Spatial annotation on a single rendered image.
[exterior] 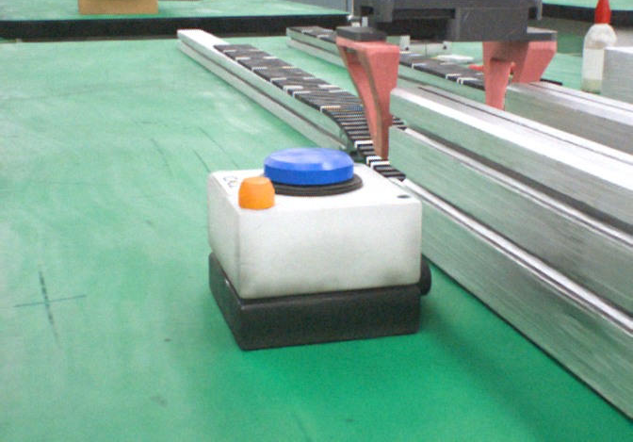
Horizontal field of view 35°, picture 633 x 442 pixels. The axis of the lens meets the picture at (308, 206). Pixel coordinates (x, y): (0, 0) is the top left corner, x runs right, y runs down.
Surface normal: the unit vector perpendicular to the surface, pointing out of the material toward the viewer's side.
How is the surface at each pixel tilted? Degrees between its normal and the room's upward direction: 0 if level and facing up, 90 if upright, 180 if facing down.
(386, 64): 111
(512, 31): 90
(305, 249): 90
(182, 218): 0
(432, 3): 90
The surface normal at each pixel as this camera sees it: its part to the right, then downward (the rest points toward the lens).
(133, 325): 0.00, -0.97
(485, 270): -0.97, 0.07
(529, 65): 0.23, 0.58
